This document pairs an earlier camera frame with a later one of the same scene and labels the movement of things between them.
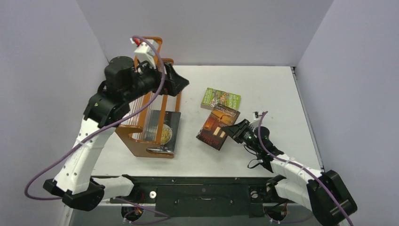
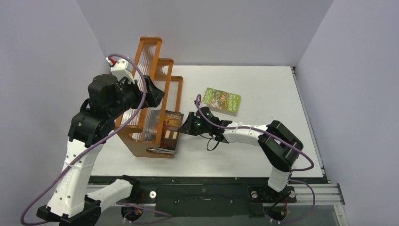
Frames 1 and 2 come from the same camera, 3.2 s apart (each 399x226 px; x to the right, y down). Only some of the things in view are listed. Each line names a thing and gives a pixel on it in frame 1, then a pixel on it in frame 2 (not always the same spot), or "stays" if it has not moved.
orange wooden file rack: [148, 130] stays
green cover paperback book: [212, 96] stays
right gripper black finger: [236, 131] -> [188, 126]
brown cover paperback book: [211, 133] -> [172, 122]
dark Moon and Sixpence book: [169, 134] -> [161, 150]
